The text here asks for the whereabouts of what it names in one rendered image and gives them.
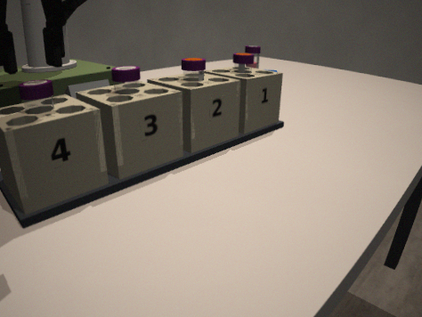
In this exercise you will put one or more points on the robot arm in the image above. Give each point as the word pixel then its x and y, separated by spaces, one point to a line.
pixel 33 19

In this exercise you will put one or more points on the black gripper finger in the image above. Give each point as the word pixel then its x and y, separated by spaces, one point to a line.
pixel 7 52
pixel 56 18

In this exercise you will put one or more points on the beige bucket adapter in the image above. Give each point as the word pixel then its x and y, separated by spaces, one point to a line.
pixel 259 96
pixel 57 157
pixel 210 109
pixel 140 130

